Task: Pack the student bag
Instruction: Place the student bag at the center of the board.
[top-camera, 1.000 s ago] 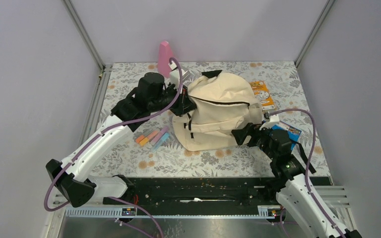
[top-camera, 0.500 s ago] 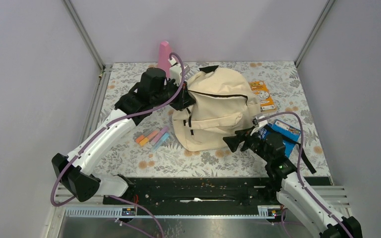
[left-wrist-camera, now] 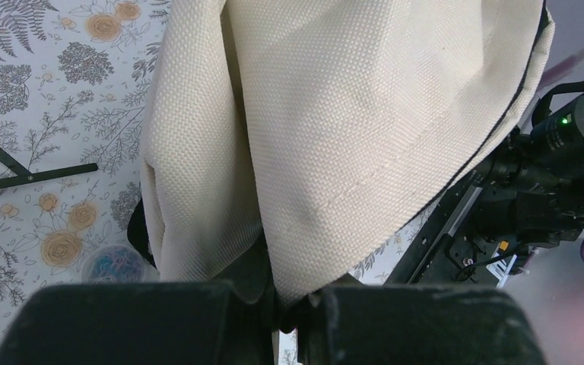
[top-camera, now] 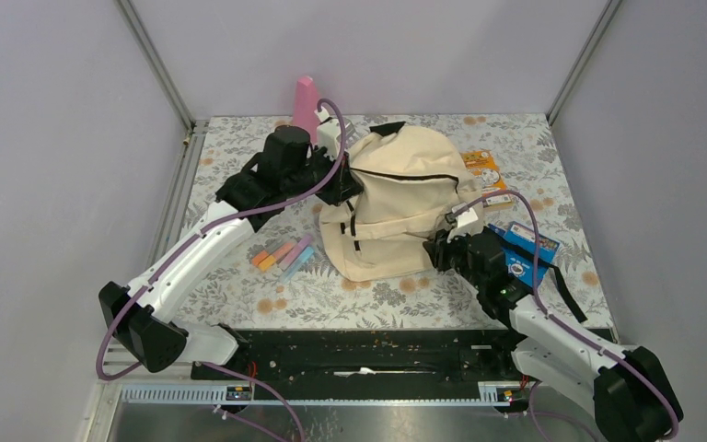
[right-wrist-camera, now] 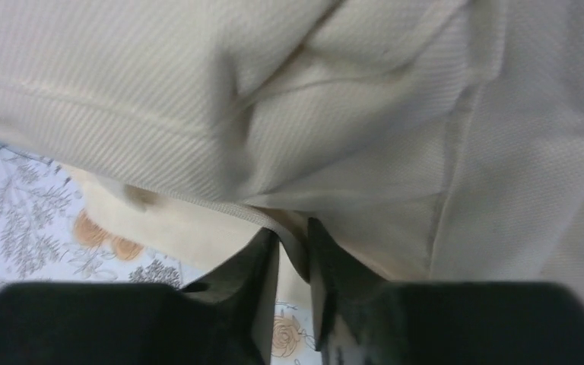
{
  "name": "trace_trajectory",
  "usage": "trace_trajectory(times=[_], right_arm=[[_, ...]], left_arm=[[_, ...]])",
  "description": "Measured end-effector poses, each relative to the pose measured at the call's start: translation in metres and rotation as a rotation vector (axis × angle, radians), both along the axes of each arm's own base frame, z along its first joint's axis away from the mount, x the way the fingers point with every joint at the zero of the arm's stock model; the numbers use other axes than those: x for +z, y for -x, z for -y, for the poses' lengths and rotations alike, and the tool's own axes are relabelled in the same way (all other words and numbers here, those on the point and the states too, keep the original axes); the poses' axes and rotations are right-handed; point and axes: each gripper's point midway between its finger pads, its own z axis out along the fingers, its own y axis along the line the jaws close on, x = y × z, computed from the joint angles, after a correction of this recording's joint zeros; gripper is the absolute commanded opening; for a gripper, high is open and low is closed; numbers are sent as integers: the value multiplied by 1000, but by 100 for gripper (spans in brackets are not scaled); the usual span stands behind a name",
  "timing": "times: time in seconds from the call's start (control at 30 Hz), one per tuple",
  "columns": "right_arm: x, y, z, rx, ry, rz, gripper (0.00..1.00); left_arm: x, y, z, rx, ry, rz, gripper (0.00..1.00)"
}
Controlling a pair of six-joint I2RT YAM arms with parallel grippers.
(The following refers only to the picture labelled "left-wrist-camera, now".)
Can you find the black folding tripod stand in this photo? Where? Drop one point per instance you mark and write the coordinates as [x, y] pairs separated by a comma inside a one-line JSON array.
[[23, 176]]

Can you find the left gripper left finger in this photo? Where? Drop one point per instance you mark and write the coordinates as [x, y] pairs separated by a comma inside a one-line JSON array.
[[148, 323]]

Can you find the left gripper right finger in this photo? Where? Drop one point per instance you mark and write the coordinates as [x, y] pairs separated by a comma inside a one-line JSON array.
[[412, 324]]

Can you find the clear jar of clips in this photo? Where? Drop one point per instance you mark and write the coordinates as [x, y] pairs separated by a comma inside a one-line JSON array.
[[114, 264]]

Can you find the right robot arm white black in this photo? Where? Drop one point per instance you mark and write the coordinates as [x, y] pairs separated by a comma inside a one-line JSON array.
[[534, 181]]

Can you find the cream canvas backpack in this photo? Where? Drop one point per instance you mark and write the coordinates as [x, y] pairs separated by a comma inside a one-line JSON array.
[[325, 126]]

